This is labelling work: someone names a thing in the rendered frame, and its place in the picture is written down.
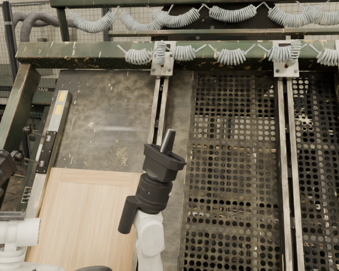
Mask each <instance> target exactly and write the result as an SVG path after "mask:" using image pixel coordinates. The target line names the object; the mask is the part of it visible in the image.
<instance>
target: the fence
mask: <svg viewBox="0 0 339 271"><path fill-rule="evenodd" d="M61 92H66V94H65V99H64V101H58V99H59V96H60V93H61ZM71 96H72V94H71V93H70V92H69V91H68V90H59V92H58V96H57V99H56V103H55V106H54V110H53V114H52V118H51V121H50V125H49V128H48V131H57V134H56V139H55V143H54V146H53V150H52V155H51V158H50V162H49V165H48V170H47V173H46V174H41V173H36V176H35V179H34V183H33V187H32V190H31V194H30V198H29V202H28V205H27V208H26V216H25V218H38V217H39V212H40V208H41V205H42V202H43V198H44V193H45V189H46V186H47V181H48V177H49V174H50V170H51V167H53V166H54V162H55V158H56V155H57V151H58V147H59V143H60V139H61V135H62V130H63V126H64V123H65V119H66V116H67V111H68V107H69V103H70V99H71ZM57 105H62V109H61V114H60V115H57V114H55V110H56V107H57ZM22 248H23V252H25V258H24V259H23V260H22V262H27V259H28V256H29V252H30V248H31V247H30V246H25V247H22Z"/></svg>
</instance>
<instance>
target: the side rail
mask: <svg viewBox="0 0 339 271"><path fill-rule="evenodd" d="M40 79H41V75H40V74H39V72H38V71H37V70H36V69H34V68H33V67H32V65H31V64H20V67H19V70H18V73H17V76H16V79H15V82H14V84H13V87H12V90H11V93H10V96H9V99H8V102H7V105H6V107H5V110H4V113H3V117H2V120H1V123H0V149H5V150H6V151H7V152H9V153H12V152H13V151H19V147H20V144H21V141H22V138H23V134H24V133H23V128H24V127H25V126H26V124H27V121H28V118H29V115H30V112H31V108H32V104H31V101H32V97H33V94H34V92H35V91H37V89H38V85H39V82H40ZM10 177H11V176H10ZM10 177H9V178H8V179H7V180H6V181H5V183H4V184H3V185H2V186H1V187H0V188H1V189H3V190H4V194H3V195H2V196H1V197H0V210H1V206H2V203H3V199H4V196H5V193H6V190H7V187H8V184H9V180H10Z"/></svg>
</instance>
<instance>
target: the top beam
mask: <svg viewBox="0 0 339 271"><path fill-rule="evenodd" d="M298 41H301V44H302V45H301V46H303V45H305V44H307V46H305V47H304V48H302V49H301V50H300V54H299V57H298V67H299V71H337V70H338V66H336V65H335V66H332V65H331V66H328V65H324V64H322V65H321V63H317V60H318V59H317V58H316V57H317V56H318V54H317V52H316V51H314V50H313V49H312V48H311V47H310V46H309V44H311V45H312V46H313V47H314V48H315V49H316V50H317V51H318V52H321V51H322V50H323V49H325V48H326V49H332V50H336V47H335V40H298ZM154 44H155V41H77V42H20V44H19V46H18V49H17V52H16V55H15V58H16V59H17V60H18V61H19V62H20V63H30V64H33V65H34V66H35V68H36V69H151V67H152V60H151V62H150V63H147V64H144V65H143V64H141V65H139V64H137V65H136V64H132V63H129V62H126V60H125V59H126V57H125V53H124V52H123V51H122V50H121V49H120V48H119V47H118V46H117V45H120V46H121V48H122V49H124V50H125V51H126V52H128V51H129V50H130V49H135V50H142V49H145V48H146V50H147V51H150V52H152V51H153V50H154ZM205 44H206V45H207V46H206V47H204V48H202V49H201V50H199V51H197V52H196V53H195V58H193V60H190V61H188V60H187V61H185V60H184V61H182V60H181V61H179V60H178V61H177V60H176V59H175V60H174V64H173V70H274V65H273V62H272V59H271V61H269V57H270V55H271V54H270V55H269V56H268V57H267V55H268V52H266V51H264V50H263V49H262V48H260V47H259V46H258V44H260V45H261V46H262V47H264V48H265V49H267V50H271V48H272V47H273V40H232V41H176V44H175V46H181V47H182V46H185V47H186V46H190V45H191V47H192V50H193V48H194V49H195V50H197V49H198V48H200V47H202V46H203V45H205ZM254 44H255V47H254V48H252V49H251V50H250V51H249V52H247V54H246V55H244V56H245V59H246V60H245V61H244V59H243V57H242V55H241V57H242V60H243V63H241V60H240V58H239V56H238V58H239V62H240V64H238V62H237V59H236V65H234V58H233V64H232V66H231V62H230V63H229V65H227V62H226V64H225V65H224V61H223V63H222V64H221V63H220V62H221V60H220V62H217V61H218V58H216V57H217V54H216V53H215V52H214V51H213V50H212V49H211V48H210V47H209V46H208V45H211V46H212V47H213V48H214V49H215V50H216V51H217V52H221V50H222V49H226V50H236V49H238V48H239V49H240V50H241V51H244V52H246V51H247V50H248V49H249V48H250V47H252V46H253V45H254ZM271 52H272V51H271Z"/></svg>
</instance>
